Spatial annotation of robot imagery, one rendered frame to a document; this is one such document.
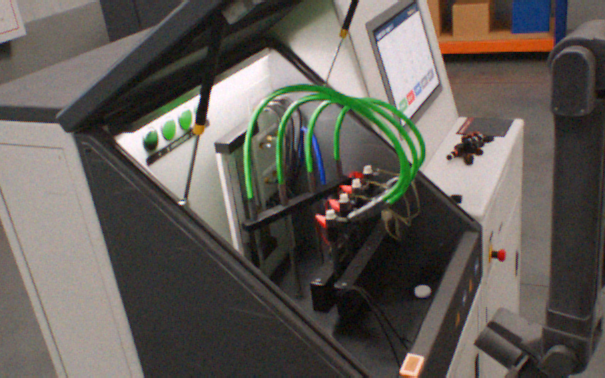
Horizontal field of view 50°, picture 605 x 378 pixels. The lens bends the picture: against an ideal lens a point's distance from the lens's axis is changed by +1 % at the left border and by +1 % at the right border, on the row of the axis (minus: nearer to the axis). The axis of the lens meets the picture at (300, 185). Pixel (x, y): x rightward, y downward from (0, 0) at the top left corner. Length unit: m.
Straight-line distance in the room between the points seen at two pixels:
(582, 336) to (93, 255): 0.89
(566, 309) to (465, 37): 5.86
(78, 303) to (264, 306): 0.47
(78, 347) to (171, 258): 0.44
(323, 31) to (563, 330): 1.02
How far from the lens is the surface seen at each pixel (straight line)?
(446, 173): 1.93
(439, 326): 1.38
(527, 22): 6.63
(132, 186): 1.17
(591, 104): 0.73
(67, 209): 1.32
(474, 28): 6.67
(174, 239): 1.17
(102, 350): 1.51
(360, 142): 1.67
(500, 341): 0.96
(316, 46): 1.68
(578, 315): 0.88
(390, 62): 1.86
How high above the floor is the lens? 1.80
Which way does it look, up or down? 25 degrees down
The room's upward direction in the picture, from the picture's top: 8 degrees counter-clockwise
